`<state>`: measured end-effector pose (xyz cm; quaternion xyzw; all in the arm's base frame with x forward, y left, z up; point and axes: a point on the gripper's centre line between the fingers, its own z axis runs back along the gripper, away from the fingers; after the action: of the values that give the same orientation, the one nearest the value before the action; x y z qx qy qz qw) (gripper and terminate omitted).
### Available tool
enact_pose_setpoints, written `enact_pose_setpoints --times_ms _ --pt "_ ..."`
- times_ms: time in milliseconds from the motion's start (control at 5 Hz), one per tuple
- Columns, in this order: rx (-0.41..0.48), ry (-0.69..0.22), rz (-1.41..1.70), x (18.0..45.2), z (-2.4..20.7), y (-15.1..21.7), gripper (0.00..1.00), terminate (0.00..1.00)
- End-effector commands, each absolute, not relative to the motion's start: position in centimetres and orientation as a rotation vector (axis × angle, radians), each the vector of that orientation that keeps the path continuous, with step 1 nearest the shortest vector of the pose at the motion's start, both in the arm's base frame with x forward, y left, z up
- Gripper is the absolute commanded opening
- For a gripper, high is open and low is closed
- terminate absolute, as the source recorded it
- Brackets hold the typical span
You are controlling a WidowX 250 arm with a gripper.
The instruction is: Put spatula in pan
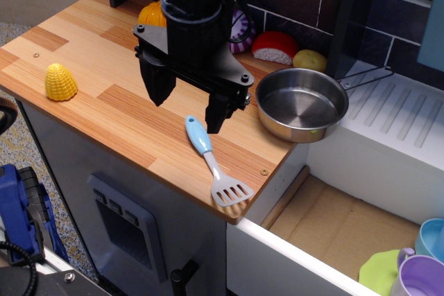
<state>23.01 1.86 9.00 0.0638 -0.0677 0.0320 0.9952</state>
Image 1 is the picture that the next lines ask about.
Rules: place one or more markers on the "green plate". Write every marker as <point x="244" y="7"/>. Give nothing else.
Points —
<point x="380" y="272"/>

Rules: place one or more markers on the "purple cup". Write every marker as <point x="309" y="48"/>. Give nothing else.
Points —
<point x="417" y="274"/>

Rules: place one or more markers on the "orange toy pumpkin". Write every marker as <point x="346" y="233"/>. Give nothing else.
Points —
<point x="152" y="15"/>

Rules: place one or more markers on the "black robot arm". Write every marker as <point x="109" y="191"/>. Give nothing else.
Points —
<point x="194" y="47"/>

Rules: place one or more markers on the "teal object at right edge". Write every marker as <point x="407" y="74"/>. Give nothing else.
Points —
<point x="431" y="48"/>

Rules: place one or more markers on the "purple striped toy onion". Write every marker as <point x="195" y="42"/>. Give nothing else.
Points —
<point x="243" y="30"/>

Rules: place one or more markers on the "yellow toy corn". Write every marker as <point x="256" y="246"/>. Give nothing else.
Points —
<point x="59" y="83"/>

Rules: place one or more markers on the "blue clamp device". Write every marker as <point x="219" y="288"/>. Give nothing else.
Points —
<point x="27" y="213"/>

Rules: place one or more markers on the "black oven handle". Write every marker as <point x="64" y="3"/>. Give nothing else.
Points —
<point x="179" y="278"/>

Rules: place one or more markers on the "grey toy oven door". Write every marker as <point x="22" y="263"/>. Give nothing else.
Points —
<point x="132" y="233"/>

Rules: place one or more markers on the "white toy sink basin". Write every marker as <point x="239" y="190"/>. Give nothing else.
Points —
<point x="365" y="188"/>

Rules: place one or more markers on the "blue and grey spatula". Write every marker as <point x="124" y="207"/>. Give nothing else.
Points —
<point x="226" y="191"/>

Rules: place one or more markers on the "red and white toy cheese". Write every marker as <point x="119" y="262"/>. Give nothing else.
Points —
<point x="275" y="46"/>

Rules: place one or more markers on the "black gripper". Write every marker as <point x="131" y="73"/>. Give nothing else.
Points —
<point x="197" y="52"/>

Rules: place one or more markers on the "light blue cup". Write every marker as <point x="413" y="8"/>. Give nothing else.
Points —
<point x="430" y="239"/>

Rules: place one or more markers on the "stainless steel pan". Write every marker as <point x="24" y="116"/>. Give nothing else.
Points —
<point x="299" y="105"/>

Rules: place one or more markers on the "yellow toy potato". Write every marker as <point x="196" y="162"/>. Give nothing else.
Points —
<point x="309" y="59"/>

